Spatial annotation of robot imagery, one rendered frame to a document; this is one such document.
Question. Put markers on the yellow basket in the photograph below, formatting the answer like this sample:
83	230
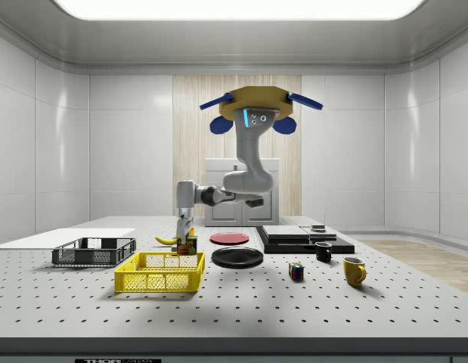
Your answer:
158	280

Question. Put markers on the flat-sided can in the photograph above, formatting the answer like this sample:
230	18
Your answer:
188	246

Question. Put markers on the dark grey basket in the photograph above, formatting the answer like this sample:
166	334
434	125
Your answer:
90	257

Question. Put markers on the black stove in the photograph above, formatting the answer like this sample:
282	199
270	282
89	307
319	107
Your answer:
290	238

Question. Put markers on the puzzle cube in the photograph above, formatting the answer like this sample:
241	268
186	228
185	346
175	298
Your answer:
296	270

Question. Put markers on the white cabinet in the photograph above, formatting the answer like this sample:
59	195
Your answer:
223	211

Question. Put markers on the red plate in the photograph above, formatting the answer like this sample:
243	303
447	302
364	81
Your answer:
229	237

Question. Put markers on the black plate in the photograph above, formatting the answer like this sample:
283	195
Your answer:
237	257

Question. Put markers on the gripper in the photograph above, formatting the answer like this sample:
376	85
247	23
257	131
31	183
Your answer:
183	227

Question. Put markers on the yellow mug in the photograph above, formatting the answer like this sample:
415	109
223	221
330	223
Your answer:
353	272

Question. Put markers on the drone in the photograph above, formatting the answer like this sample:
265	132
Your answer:
256	96

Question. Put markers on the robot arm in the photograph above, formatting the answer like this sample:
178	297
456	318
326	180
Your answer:
248	151

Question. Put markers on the banana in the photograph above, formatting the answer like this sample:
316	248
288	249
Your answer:
165	240

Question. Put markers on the black mug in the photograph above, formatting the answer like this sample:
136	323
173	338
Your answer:
323	252

